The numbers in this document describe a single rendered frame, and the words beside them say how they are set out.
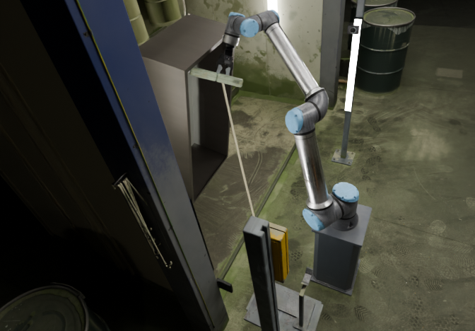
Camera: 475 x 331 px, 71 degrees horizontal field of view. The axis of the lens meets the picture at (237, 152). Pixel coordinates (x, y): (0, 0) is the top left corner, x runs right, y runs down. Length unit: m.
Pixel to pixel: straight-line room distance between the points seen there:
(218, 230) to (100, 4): 2.28
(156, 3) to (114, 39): 2.57
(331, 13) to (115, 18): 2.92
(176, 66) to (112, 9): 0.83
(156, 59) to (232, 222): 1.65
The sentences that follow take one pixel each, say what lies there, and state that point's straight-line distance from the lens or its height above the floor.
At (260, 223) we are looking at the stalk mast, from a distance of 0.95.
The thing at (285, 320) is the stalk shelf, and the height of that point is 0.79.
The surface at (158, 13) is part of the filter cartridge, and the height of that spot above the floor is 1.38.
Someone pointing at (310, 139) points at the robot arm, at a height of 1.32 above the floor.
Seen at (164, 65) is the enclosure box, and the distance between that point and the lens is 1.85.
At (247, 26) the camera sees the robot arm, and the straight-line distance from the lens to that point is 1.83.
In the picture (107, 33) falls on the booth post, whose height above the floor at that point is 2.10.
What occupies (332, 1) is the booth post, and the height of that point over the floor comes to 1.27.
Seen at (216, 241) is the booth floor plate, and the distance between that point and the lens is 2.90.
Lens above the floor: 2.41
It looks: 41 degrees down
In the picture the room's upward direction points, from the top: 9 degrees counter-clockwise
